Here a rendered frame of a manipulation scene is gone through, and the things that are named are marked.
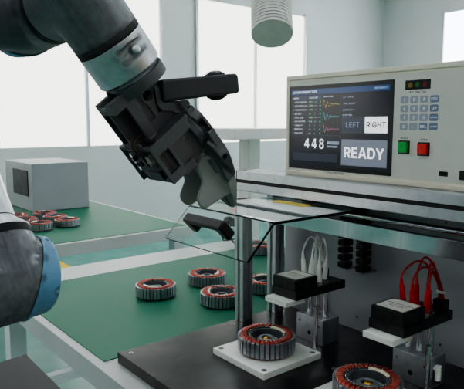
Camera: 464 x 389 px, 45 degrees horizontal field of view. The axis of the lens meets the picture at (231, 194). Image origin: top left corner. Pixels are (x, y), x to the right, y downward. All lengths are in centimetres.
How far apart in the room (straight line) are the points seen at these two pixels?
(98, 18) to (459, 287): 81
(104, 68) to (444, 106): 57
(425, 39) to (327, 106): 742
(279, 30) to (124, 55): 166
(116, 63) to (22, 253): 36
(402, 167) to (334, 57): 706
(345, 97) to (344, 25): 717
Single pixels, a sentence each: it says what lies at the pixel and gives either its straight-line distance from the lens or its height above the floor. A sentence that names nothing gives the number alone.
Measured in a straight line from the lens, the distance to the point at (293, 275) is 113.
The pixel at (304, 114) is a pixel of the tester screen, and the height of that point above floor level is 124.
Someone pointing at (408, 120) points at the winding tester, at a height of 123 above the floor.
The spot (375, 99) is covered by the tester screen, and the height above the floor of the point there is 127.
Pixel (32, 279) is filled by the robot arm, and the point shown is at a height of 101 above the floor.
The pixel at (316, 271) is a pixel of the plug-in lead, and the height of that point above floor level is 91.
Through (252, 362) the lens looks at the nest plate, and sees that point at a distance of 108.
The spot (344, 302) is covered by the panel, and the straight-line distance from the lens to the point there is 130.
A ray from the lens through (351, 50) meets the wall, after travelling 833.
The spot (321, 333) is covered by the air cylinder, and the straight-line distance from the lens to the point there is 118.
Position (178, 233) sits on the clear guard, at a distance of 104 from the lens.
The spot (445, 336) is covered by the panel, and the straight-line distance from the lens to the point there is 117.
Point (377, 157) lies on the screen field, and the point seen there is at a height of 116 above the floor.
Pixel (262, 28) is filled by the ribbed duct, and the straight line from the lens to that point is 221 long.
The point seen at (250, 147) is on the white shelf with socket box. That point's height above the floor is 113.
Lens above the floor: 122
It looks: 7 degrees down
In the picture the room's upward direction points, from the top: straight up
